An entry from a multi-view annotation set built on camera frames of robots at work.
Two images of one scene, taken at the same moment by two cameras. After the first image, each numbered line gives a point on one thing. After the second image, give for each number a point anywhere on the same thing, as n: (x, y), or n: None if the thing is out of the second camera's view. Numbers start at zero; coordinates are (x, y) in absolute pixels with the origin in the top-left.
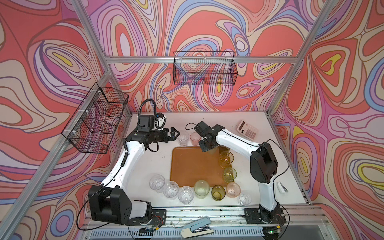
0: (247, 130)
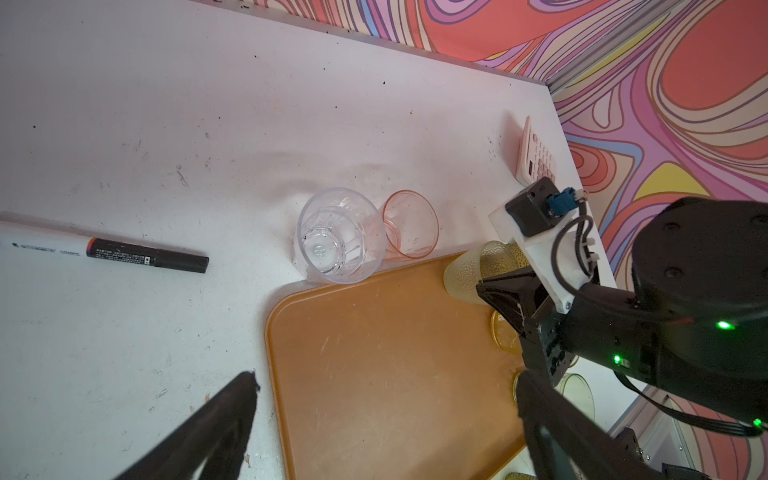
0: (535, 161)
